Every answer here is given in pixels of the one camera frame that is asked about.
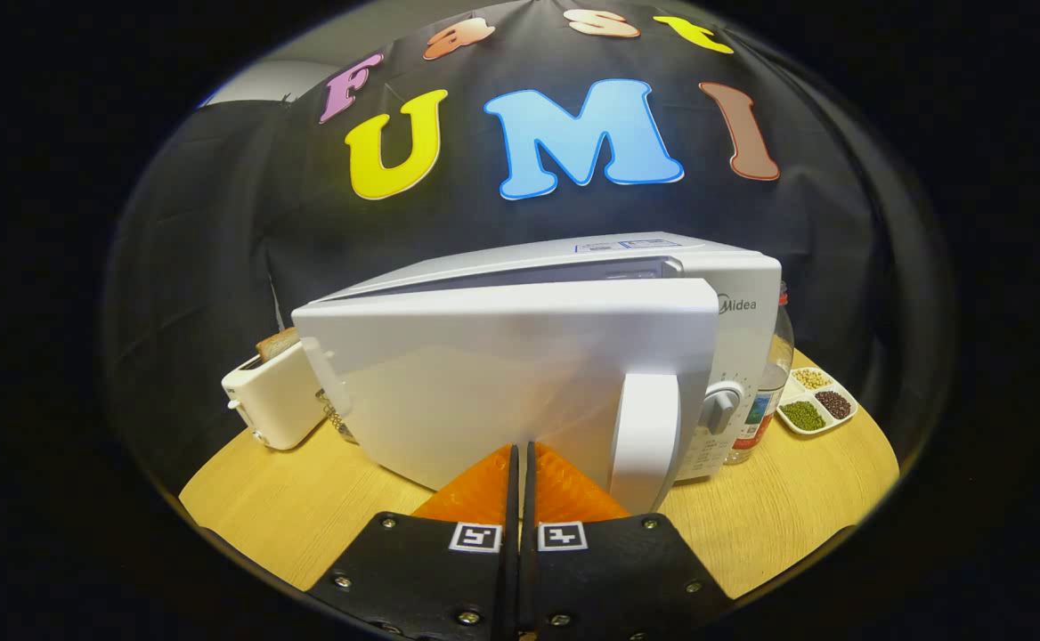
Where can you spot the cream toaster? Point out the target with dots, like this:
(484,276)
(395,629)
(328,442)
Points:
(275,401)

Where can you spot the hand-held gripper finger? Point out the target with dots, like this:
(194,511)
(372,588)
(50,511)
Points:
(511,552)
(529,552)

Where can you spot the divided dish of beans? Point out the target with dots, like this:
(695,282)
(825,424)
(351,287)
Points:
(818,405)

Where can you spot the white microwave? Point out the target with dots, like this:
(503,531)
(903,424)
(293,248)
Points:
(484,374)

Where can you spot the toast slice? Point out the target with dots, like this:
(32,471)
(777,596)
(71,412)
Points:
(278,344)

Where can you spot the clear water bottle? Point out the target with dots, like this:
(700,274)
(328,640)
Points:
(765,401)

